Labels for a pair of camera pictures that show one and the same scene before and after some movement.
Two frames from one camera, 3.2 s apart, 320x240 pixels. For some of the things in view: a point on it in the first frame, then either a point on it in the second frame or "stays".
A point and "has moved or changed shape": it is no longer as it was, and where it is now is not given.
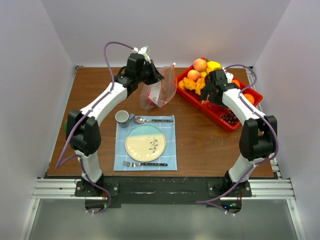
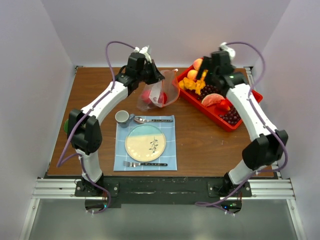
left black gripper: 155,75 stays
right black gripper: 209,87 → 205,65
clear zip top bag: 155,94 has moved or changed shape
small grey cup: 122,117 stays
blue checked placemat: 169,156 stays
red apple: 149,100 → 163,98
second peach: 193,74 stays
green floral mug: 65,126 stays
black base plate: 163,191 stays
